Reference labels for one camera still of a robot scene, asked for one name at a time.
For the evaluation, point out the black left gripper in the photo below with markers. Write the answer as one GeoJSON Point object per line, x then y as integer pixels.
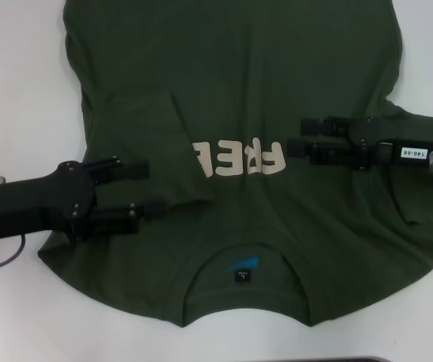
{"type": "Point", "coordinates": [20, 207]}

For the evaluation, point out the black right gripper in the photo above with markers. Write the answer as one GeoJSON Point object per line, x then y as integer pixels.
{"type": "Point", "coordinates": [386, 149]}

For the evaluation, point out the dark green FREE t-shirt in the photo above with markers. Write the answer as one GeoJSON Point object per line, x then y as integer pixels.
{"type": "Point", "coordinates": [231, 75]}

